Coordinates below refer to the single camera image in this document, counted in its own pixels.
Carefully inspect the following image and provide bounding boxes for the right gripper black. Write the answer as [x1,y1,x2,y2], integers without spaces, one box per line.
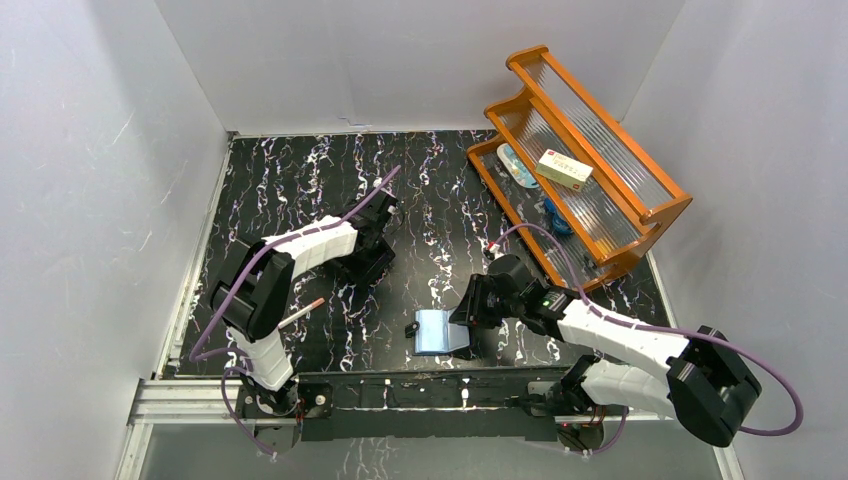
[448,273,524,329]

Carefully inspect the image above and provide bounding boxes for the black card holder wallet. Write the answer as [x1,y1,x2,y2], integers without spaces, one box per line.
[404,309,471,356]

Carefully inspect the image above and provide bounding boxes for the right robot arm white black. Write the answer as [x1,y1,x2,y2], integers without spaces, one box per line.
[449,255,762,447]

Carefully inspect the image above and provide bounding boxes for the black box of cards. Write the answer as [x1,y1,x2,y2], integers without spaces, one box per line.
[329,234,395,289]

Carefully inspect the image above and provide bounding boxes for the blue small object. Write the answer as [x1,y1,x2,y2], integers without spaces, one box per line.
[543,198,573,236]

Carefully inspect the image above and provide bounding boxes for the pink pen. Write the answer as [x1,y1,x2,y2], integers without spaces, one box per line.
[277,297,325,330]

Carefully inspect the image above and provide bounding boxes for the orange wooden shelf rack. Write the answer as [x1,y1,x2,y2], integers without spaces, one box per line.
[467,45,692,290]

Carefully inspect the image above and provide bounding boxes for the cream cardboard box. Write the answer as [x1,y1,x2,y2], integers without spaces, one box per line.
[535,149,593,191]

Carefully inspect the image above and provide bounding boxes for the white blue oval package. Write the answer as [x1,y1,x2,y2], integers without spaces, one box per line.
[496,143,539,189]

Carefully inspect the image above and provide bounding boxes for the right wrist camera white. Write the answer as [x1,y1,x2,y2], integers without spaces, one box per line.
[483,242,508,262]

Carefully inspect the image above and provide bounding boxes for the black aluminium base frame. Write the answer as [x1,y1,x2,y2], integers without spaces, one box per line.
[129,367,730,445]

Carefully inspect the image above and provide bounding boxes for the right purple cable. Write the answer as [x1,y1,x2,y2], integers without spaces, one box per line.
[486,223,805,437]

